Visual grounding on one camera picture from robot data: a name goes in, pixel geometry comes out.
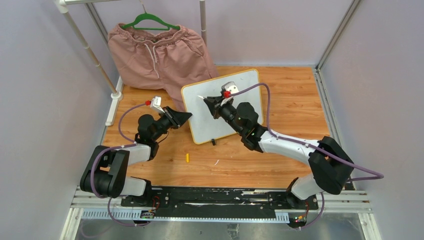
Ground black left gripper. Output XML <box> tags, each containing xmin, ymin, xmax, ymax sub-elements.
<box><xmin>151</xmin><ymin>106</ymin><xmax>192</xmax><ymax>142</ymax></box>

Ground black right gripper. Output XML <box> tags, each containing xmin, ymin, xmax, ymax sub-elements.
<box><xmin>204</xmin><ymin>96</ymin><xmax>244</xmax><ymax>136</ymax></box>

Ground yellow-framed whiteboard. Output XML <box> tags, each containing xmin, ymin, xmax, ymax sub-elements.
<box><xmin>181</xmin><ymin>68</ymin><xmax>265</xmax><ymax>145</ymax></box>

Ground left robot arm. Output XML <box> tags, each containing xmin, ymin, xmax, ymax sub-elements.
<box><xmin>79</xmin><ymin>106</ymin><xmax>193</xmax><ymax>207</ymax></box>

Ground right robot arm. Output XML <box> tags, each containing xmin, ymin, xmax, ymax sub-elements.
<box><xmin>202</xmin><ymin>96</ymin><xmax>354</xmax><ymax>209</ymax></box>

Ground pink shorts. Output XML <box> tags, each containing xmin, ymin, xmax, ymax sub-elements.
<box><xmin>108</xmin><ymin>23</ymin><xmax>219</xmax><ymax>112</ymax></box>

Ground green clothes hanger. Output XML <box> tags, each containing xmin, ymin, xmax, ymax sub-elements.
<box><xmin>121</xmin><ymin>2</ymin><xmax>181</xmax><ymax>31</ymax></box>

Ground white clothes rack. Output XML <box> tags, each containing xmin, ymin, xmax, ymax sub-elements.
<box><xmin>53</xmin><ymin>0</ymin><xmax>207</xmax><ymax>127</ymax></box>

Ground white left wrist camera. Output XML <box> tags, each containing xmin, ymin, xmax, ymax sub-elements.
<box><xmin>150</xmin><ymin>96</ymin><xmax>165</xmax><ymax>114</ymax></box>

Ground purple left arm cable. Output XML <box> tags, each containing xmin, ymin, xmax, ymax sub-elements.
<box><xmin>89</xmin><ymin>101</ymin><xmax>152</xmax><ymax>228</ymax></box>

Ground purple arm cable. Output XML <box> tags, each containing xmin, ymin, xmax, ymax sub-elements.
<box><xmin>228</xmin><ymin>82</ymin><xmax>385</xmax><ymax>229</ymax></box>
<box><xmin>89</xmin><ymin>101</ymin><xmax>152</xmax><ymax>228</ymax></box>

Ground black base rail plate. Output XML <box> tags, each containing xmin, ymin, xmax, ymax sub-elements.
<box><xmin>118</xmin><ymin>186</ymin><xmax>319</xmax><ymax>223</ymax></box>

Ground aluminium frame post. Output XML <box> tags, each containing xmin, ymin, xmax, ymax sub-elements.
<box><xmin>312</xmin><ymin>0</ymin><xmax>362</xmax><ymax>145</ymax></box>

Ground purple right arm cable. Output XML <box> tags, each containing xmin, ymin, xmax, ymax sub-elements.
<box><xmin>228</xmin><ymin>82</ymin><xmax>385</xmax><ymax>229</ymax></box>

